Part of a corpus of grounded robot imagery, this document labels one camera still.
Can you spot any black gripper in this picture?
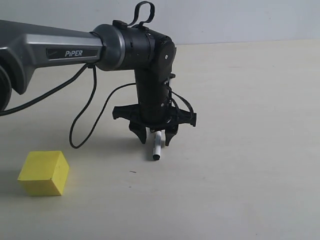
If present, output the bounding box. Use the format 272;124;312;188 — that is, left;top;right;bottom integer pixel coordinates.
112;104;197;147

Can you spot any yellow cube block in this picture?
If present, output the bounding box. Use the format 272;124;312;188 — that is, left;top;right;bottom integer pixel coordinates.
17;150;70;197

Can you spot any black and white whiteboard marker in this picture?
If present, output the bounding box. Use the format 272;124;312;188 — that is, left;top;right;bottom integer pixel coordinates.
152;131;162;161

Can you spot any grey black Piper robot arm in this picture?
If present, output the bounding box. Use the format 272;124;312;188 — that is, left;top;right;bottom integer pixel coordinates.
0;20;197;145

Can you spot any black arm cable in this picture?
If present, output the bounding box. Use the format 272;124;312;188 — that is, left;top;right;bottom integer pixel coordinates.
0;1;196;149

